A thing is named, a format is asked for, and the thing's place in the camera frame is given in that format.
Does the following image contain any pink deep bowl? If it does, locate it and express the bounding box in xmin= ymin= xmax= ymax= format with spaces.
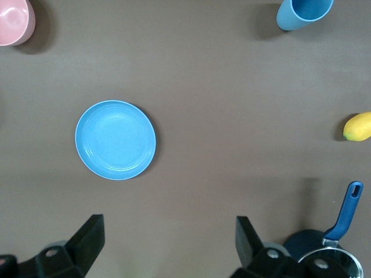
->
xmin=0 ymin=0 xmax=37 ymax=46

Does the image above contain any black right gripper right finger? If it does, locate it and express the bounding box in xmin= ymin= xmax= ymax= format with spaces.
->
xmin=231 ymin=215 xmax=348 ymax=278

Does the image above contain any glass lid blue knob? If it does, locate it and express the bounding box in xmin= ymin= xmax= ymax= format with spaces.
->
xmin=297 ymin=247 xmax=363 ymax=278

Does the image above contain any blue cup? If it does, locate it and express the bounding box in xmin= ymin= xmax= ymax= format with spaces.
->
xmin=276 ymin=0 xmax=334 ymax=31

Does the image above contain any dark blue saucepan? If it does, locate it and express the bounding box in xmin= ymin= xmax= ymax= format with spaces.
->
xmin=283 ymin=181 xmax=364 ymax=263

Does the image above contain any blue shallow plate bowl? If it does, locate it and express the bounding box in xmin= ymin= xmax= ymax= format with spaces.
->
xmin=75 ymin=100 xmax=157 ymax=181

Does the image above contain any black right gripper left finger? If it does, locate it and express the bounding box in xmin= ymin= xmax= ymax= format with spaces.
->
xmin=0 ymin=214 xmax=104 ymax=278

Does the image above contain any yellow lemon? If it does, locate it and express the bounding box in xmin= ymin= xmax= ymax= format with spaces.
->
xmin=343 ymin=112 xmax=371 ymax=142

